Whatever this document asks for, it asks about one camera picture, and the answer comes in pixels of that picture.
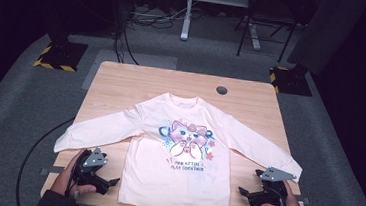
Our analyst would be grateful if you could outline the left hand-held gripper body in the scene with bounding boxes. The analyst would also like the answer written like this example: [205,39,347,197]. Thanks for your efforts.
[70,144,115,196]

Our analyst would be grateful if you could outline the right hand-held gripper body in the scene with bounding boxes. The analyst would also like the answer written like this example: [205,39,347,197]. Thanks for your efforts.
[245,164,299,206]

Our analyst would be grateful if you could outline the pink long-sleeve cat print shirt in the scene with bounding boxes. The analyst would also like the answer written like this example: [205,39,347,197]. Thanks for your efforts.
[49,82,309,206]

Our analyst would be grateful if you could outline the person's left hand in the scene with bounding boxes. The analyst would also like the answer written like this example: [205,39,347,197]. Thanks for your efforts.
[49,146,101,201]

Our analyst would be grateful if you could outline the grey round table grommet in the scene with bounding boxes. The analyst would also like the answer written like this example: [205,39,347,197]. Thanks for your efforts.
[215,85,229,96]

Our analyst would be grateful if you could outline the black stand base yellow stripes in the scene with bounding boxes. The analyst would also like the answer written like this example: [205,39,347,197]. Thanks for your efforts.
[267,60,316,98]
[32,29,91,74]

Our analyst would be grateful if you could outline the black metal chair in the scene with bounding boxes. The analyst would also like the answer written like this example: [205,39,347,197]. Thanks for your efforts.
[231,0,302,65]

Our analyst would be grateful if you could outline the grey fabric panel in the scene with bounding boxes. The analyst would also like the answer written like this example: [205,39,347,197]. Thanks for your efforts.
[285,0,366,80]

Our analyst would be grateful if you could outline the grey metal table bracket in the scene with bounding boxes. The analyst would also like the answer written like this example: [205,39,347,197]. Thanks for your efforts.
[39,165,67,178]
[295,194,311,205]

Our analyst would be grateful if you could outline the long black floor cable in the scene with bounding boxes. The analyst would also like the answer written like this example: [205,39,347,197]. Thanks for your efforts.
[14,112,76,206]

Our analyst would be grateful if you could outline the black floor cable pair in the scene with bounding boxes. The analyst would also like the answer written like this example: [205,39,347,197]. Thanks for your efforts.
[109,26,142,66]

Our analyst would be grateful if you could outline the tangle of floor cables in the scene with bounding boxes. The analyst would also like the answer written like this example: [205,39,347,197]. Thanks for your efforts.
[125,0,197,34]

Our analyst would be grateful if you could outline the white desk frame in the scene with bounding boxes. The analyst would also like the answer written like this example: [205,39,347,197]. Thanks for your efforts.
[179,0,266,53]

